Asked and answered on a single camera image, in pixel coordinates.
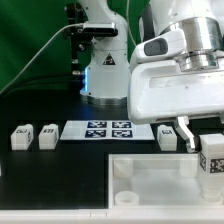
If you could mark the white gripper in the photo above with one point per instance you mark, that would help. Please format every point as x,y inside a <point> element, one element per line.
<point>160,92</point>

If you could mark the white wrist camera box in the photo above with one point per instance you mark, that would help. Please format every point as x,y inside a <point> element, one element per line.
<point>168,45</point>

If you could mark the black fixed camera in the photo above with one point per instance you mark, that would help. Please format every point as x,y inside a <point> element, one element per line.
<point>100,29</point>

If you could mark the white front table rail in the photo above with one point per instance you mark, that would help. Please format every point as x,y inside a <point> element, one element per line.
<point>115,216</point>

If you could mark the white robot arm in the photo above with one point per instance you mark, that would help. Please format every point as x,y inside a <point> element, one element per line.
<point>108,75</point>

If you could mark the white square tabletop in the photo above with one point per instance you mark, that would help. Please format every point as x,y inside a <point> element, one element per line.
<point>162,181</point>

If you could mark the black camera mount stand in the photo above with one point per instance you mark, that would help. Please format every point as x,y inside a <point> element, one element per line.
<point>79,42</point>

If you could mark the white marker sheet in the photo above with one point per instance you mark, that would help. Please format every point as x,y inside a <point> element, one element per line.
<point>105,130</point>

